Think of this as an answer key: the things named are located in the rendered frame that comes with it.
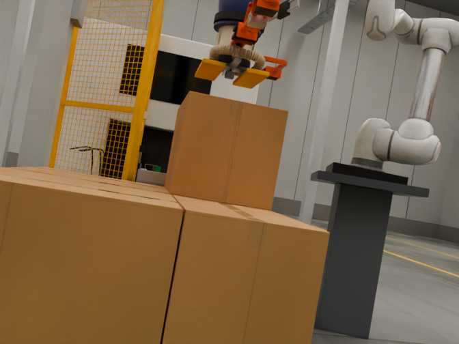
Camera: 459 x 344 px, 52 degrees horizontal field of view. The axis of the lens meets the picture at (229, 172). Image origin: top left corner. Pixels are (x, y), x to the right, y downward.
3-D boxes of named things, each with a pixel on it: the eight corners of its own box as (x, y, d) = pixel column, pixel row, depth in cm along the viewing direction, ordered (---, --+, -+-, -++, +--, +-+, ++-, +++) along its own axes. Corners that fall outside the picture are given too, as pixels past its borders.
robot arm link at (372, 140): (355, 161, 248) (364, 121, 249) (390, 166, 239) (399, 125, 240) (348, 155, 234) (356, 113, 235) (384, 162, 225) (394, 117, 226)
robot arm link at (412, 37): (394, 12, 239) (422, 12, 232) (399, 26, 255) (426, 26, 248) (388, 37, 239) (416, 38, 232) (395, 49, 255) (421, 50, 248)
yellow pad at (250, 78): (231, 84, 230) (233, 75, 230) (251, 89, 232) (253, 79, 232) (246, 72, 197) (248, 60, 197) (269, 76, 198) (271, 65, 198)
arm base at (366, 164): (380, 177, 248) (382, 167, 248) (385, 174, 226) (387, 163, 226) (345, 170, 252) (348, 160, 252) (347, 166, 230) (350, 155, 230)
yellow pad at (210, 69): (194, 77, 227) (196, 67, 227) (214, 81, 228) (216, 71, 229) (202, 62, 193) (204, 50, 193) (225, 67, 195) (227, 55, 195)
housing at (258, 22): (245, 26, 170) (247, 13, 170) (263, 30, 171) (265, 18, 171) (249, 20, 163) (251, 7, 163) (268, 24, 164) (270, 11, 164)
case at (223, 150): (164, 186, 235) (177, 108, 236) (240, 199, 243) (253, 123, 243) (171, 194, 176) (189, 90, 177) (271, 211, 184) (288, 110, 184)
